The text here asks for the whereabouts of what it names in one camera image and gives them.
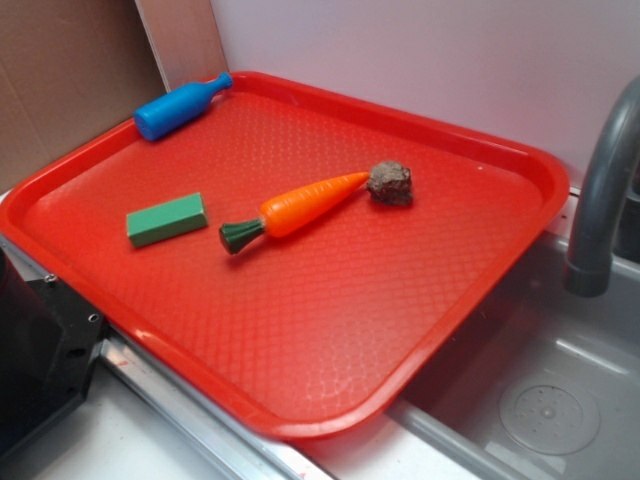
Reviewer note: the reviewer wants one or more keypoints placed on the green rectangular block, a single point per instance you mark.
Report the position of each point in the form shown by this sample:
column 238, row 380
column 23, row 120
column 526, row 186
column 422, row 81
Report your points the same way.
column 166, row 220

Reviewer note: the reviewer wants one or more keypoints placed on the grey toy sink basin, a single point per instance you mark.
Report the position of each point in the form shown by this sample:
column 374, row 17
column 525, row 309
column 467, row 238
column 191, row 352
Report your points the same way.
column 536, row 384

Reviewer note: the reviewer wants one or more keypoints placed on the brown cardboard panel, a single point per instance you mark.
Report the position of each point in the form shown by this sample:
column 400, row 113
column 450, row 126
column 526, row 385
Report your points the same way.
column 71, row 70

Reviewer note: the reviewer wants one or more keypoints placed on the orange toy carrot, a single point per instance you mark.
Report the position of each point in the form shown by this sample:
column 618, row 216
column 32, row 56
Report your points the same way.
column 290, row 211

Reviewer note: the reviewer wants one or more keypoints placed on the blue toy bottle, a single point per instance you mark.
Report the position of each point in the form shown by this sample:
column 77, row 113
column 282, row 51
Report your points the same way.
column 174, row 109

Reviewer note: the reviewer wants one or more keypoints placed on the red plastic tray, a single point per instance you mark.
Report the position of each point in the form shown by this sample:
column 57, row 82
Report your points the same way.
column 311, row 334

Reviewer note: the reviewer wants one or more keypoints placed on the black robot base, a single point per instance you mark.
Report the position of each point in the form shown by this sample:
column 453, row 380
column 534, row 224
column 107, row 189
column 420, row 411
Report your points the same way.
column 50, row 339

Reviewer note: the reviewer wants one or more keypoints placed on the grey sink faucet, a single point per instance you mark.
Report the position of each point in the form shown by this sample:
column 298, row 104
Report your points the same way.
column 606, row 221

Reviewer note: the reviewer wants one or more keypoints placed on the brown rock lump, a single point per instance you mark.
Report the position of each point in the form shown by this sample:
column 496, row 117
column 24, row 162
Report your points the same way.
column 390, row 183

